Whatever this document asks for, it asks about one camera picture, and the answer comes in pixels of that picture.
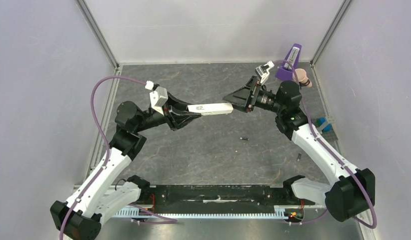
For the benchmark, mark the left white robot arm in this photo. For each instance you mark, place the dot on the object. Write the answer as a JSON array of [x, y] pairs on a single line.
[[83, 214]]

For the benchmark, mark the blue and grey bricks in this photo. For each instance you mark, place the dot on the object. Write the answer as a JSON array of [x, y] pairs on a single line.
[[325, 124]]

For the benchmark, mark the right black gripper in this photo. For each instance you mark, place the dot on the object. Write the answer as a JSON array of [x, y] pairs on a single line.
[[253, 98]]

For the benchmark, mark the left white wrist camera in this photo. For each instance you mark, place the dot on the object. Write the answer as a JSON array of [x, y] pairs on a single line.
[[158, 96]]

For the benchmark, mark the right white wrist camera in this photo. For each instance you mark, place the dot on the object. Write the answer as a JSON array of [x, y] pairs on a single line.
[[263, 72]]

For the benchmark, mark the grey brick baseplate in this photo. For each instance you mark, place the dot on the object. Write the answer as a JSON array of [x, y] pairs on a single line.
[[331, 135]]

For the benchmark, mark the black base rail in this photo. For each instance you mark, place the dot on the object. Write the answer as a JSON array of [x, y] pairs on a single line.
[[213, 198]]

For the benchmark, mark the white remote control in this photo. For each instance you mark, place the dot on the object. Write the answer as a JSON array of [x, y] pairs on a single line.
[[211, 109]]

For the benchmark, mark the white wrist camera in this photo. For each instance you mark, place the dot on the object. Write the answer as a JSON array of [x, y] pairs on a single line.
[[263, 72], [158, 96]]

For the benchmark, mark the black stand with pink head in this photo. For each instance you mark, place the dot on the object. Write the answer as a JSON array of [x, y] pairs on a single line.
[[300, 76]]

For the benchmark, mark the white slotted cable duct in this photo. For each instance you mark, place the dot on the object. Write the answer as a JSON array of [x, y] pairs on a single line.
[[277, 214]]

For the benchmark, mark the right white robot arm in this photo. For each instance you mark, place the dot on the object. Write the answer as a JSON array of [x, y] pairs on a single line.
[[349, 191]]

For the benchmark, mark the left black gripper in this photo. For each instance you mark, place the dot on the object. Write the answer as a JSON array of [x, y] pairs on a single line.
[[172, 115]]

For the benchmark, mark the purple metronome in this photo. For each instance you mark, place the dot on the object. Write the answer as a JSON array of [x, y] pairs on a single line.
[[285, 69]]

